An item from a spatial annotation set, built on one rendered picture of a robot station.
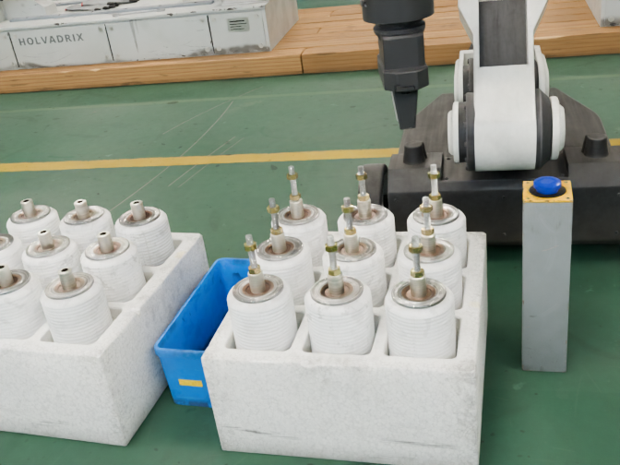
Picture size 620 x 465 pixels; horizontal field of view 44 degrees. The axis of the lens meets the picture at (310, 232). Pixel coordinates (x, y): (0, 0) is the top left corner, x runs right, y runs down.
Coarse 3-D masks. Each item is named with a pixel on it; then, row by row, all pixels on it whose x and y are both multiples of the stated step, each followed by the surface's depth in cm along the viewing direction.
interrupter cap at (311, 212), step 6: (306, 204) 134; (282, 210) 133; (288, 210) 133; (306, 210) 132; (312, 210) 131; (318, 210) 131; (282, 216) 131; (288, 216) 131; (306, 216) 130; (312, 216) 130; (318, 216) 130; (282, 222) 129; (288, 222) 128; (294, 222) 128; (300, 222) 128; (306, 222) 128
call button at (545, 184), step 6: (534, 180) 114; (540, 180) 114; (546, 180) 113; (552, 180) 113; (558, 180) 113; (534, 186) 113; (540, 186) 112; (546, 186) 112; (552, 186) 111; (558, 186) 112; (540, 192) 113; (546, 192) 112; (552, 192) 112
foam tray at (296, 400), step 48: (336, 240) 137; (480, 240) 130; (480, 288) 117; (384, 336) 109; (480, 336) 111; (240, 384) 110; (288, 384) 108; (336, 384) 106; (384, 384) 104; (432, 384) 102; (480, 384) 112; (240, 432) 115; (288, 432) 113; (336, 432) 110; (384, 432) 108; (432, 432) 106; (480, 432) 112
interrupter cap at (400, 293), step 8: (408, 280) 108; (432, 280) 107; (400, 288) 106; (408, 288) 106; (432, 288) 105; (440, 288) 105; (392, 296) 104; (400, 296) 104; (408, 296) 104; (424, 296) 104; (432, 296) 103; (440, 296) 103; (400, 304) 103; (408, 304) 102; (416, 304) 102; (424, 304) 101; (432, 304) 101
